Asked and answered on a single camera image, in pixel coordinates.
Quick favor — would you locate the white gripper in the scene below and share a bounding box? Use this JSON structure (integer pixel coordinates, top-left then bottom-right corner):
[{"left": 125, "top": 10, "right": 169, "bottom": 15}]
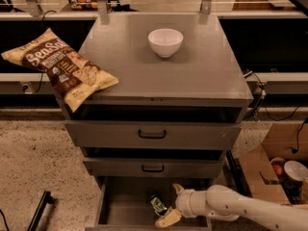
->
[{"left": 155, "top": 183, "right": 209, "bottom": 228}]

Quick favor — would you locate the green soda can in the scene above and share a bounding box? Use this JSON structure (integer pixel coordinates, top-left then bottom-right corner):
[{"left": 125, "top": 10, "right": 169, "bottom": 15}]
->
[{"left": 150, "top": 194, "right": 167, "bottom": 217}]

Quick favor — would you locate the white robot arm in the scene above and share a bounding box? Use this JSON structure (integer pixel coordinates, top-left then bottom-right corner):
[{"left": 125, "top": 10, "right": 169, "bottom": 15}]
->
[{"left": 155, "top": 184, "right": 308, "bottom": 231}]

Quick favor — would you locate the bottom grey open drawer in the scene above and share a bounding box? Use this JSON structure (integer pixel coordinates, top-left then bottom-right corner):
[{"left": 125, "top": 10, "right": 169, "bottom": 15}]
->
[{"left": 85, "top": 177, "right": 212, "bottom": 231}]

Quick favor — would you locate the middle grey drawer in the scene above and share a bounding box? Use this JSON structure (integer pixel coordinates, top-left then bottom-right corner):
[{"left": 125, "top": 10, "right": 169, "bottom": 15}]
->
[{"left": 84, "top": 158, "right": 223, "bottom": 178}]

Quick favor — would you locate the grey metal drawer cabinet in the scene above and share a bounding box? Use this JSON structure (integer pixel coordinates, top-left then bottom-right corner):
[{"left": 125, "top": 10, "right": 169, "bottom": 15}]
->
[{"left": 55, "top": 13, "right": 254, "bottom": 231}]

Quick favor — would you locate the top grey drawer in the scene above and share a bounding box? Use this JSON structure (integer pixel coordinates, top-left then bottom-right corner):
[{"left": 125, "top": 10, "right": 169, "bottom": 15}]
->
[{"left": 64, "top": 120, "right": 241, "bottom": 150}]

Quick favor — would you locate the red apple in box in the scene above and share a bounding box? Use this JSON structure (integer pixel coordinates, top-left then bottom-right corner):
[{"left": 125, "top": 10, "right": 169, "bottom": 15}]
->
[{"left": 272, "top": 164, "right": 284, "bottom": 177}]

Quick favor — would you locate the white bowl in box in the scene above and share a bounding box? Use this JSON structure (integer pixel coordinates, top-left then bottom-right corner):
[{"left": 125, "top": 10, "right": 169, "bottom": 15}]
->
[{"left": 284, "top": 161, "right": 308, "bottom": 182}]

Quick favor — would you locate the cardboard box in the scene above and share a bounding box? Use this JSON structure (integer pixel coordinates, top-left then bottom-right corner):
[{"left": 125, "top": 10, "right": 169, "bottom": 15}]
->
[{"left": 239, "top": 123, "right": 308, "bottom": 204}]

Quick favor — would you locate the black metal bar on floor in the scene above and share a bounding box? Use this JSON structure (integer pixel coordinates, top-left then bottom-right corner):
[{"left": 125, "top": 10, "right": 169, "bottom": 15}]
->
[{"left": 27, "top": 191, "right": 54, "bottom": 231}]

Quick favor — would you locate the sea salt chips bag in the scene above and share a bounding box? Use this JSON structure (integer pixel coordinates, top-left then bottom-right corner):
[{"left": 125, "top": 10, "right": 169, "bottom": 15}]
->
[{"left": 1, "top": 28, "right": 118, "bottom": 113}]

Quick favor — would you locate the white ceramic bowl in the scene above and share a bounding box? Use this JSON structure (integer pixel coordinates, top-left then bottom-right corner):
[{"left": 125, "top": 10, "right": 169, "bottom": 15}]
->
[{"left": 148, "top": 28, "right": 184, "bottom": 58}]

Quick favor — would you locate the black cable right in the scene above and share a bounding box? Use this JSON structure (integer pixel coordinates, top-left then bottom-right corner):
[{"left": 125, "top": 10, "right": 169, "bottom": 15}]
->
[{"left": 290, "top": 115, "right": 308, "bottom": 155}]

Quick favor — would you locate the black cable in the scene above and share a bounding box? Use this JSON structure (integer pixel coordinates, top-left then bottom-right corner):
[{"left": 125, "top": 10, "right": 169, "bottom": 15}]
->
[
  {"left": 33, "top": 10, "right": 57, "bottom": 94},
  {"left": 290, "top": 115, "right": 308, "bottom": 155}
]

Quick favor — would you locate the black cable left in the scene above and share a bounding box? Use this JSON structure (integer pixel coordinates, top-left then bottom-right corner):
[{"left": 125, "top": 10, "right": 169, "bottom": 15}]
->
[{"left": 33, "top": 10, "right": 57, "bottom": 94}]

